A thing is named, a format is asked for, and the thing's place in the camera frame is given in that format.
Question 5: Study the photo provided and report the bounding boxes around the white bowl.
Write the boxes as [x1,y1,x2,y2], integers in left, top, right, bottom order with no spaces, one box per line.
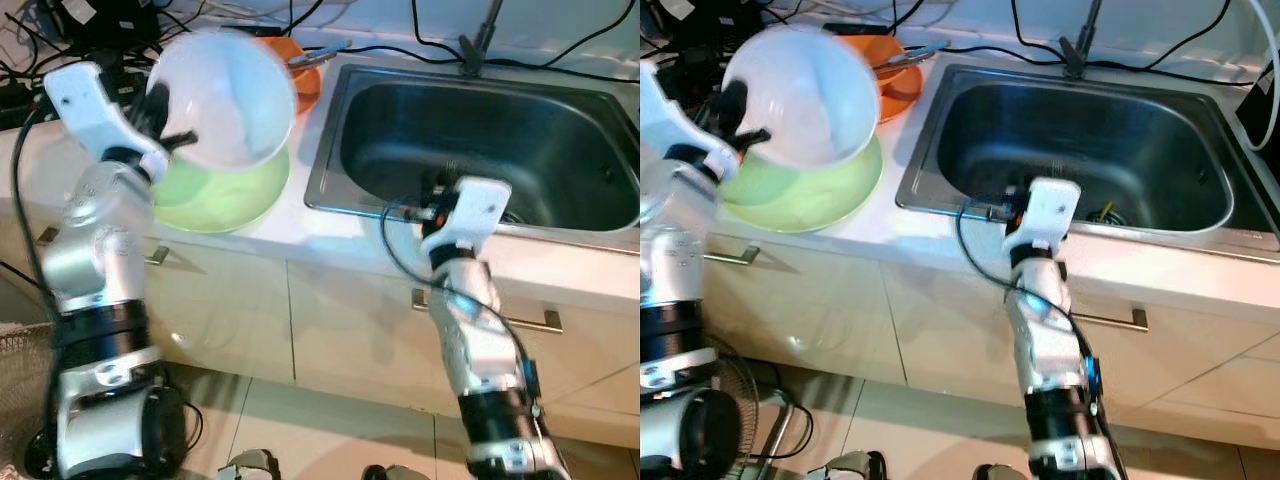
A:
[720,25,881,171]
[145,28,299,173]

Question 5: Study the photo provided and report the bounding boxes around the steel kitchen sink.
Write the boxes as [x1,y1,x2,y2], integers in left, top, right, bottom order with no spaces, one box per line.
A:
[304,62,641,239]
[895,62,1280,263]

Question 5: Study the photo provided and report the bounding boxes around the beige kitchen cabinet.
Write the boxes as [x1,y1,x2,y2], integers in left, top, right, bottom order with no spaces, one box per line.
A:
[700,225,1280,453]
[0,215,641,451]

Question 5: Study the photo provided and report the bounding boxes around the green plate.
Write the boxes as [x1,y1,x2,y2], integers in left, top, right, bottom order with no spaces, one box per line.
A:
[150,140,293,236]
[718,135,885,236]

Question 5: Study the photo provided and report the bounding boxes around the orange plate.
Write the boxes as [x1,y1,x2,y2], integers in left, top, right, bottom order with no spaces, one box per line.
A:
[838,33,925,126]
[255,35,323,116]

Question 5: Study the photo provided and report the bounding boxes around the metal sink faucet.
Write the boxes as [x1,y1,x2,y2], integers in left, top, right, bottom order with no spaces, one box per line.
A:
[458,0,504,77]
[1060,0,1103,81]

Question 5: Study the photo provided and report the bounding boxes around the black floor fan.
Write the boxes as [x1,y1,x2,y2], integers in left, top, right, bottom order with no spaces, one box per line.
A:
[0,320,61,476]
[700,335,813,473]

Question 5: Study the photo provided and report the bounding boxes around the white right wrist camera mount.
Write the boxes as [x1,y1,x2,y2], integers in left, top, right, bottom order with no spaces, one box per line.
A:
[420,177,513,263]
[1003,177,1081,256]

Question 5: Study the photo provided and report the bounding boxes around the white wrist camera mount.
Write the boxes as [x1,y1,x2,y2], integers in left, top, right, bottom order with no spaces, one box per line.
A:
[42,62,171,181]
[640,60,739,183]
[420,177,513,263]
[1003,177,1081,256]

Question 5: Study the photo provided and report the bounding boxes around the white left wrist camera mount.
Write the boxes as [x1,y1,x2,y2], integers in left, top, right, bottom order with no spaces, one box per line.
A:
[640,60,739,183]
[42,62,171,181]

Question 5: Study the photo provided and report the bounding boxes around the metal cabinet handle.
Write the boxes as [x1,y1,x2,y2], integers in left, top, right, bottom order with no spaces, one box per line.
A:
[38,228,171,267]
[1070,308,1149,333]
[412,288,563,335]
[705,243,763,267]

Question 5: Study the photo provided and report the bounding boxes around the black cable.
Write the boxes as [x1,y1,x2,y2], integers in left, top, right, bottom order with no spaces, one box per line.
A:
[495,0,639,69]
[1095,0,1233,71]
[940,44,1065,67]
[320,44,466,66]
[1010,0,1071,59]
[412,0,471,59]

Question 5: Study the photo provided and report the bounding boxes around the grey handled utensil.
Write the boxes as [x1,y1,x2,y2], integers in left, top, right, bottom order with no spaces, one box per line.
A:
[288,40,353,69]
[872,42,951,73]

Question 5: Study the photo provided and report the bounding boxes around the white hose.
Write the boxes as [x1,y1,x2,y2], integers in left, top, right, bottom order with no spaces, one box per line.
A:
[1240,0,1280,151]

